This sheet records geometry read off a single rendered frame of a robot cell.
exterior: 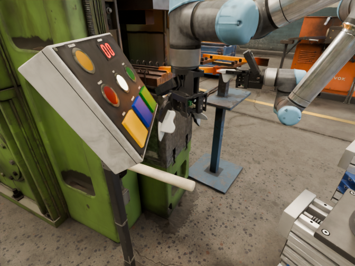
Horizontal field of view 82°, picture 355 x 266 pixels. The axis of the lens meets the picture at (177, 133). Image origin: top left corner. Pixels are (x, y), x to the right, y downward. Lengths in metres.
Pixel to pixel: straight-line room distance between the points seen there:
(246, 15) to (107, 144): 0.36
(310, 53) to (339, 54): 3.51
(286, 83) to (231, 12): 0.59
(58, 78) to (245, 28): 0.35
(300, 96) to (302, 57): 3.52
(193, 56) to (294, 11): 0.21
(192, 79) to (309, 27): 3.92
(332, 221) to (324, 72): 0.46
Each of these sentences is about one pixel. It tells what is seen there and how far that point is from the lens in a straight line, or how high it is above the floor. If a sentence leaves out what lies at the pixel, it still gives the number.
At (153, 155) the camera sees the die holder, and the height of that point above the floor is 0.52.
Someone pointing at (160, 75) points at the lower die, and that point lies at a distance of 1.06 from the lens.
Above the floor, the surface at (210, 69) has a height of 1.03.
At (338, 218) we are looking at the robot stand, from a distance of 0.66.
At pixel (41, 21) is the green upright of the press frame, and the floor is 1.23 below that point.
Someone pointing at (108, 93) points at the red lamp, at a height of 1.10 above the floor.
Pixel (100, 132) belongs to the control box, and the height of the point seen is 1.03.
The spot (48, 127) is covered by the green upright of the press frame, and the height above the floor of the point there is 0.73.
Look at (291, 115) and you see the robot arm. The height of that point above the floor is 0.93.
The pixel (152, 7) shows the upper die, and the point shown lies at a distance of 1.00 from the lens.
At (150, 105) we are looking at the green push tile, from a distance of 0.66.
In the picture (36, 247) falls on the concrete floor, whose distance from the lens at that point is 1.69.
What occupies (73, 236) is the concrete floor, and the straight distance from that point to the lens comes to 1.63.
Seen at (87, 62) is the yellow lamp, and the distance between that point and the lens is 0.48.
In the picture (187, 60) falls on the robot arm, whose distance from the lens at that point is 0.49.
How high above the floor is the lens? 1.24
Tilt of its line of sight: 30 degrees down
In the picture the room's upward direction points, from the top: straight up
